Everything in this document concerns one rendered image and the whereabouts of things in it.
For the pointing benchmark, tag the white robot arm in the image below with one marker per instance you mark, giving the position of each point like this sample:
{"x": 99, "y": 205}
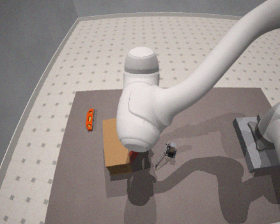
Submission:
{"x": 145, "y": 110}

